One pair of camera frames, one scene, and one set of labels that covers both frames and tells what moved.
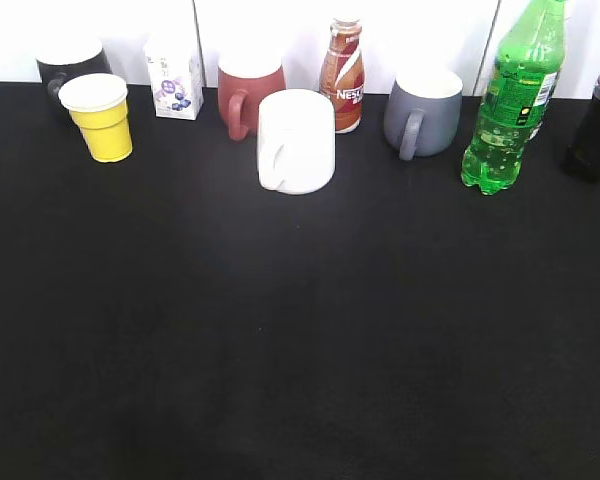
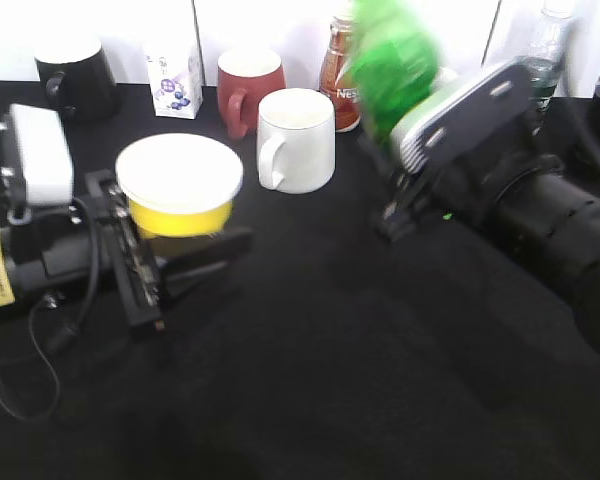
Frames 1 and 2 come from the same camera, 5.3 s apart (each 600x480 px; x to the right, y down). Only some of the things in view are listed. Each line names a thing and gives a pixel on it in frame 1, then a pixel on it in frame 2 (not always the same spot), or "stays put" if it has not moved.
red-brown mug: x=245 y=77 stays put
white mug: x=296 y=140 stays put
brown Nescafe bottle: x=342 y=77 stays put
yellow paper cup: x=97 y=101 to x=179 y=184
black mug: x=62 y=63 stays put
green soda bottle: x=523 y=80 to x=396 y=62
